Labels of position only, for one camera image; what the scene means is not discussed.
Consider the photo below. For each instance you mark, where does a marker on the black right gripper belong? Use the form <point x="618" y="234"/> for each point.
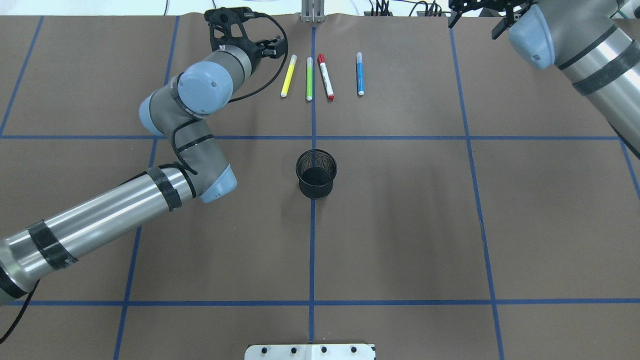
<point x="501" y="26"/>

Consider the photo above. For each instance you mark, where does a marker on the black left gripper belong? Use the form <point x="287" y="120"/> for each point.
<point x="259" y="51"/>

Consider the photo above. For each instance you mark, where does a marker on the yellow highlighter pen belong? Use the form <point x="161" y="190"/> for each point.
<point x="290" y="70"/>

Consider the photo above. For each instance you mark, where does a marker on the green highlighter pen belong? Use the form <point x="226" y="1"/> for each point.
<point x="309" y="79"/>

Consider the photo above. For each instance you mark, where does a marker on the blue marker pen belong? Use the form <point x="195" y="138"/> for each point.
<point x="360" y="80"/>

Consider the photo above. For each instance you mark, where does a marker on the red white marker pen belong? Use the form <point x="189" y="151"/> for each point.
<point x="324" y="70"/>

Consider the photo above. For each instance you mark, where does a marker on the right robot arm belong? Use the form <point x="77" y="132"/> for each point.
<point x="579" y="38"/>

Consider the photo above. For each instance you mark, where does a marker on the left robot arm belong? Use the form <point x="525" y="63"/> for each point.
<point x="177" y="113"/>

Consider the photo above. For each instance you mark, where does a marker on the black mesh pen cup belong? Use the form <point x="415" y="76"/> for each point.
<point x="316" y="170"/>

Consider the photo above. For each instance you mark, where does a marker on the aluminium frame post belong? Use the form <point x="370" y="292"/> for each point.
<point x="312" y="11"/>

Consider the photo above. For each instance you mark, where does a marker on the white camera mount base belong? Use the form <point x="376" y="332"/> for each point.
<point x="335" y="351"/>

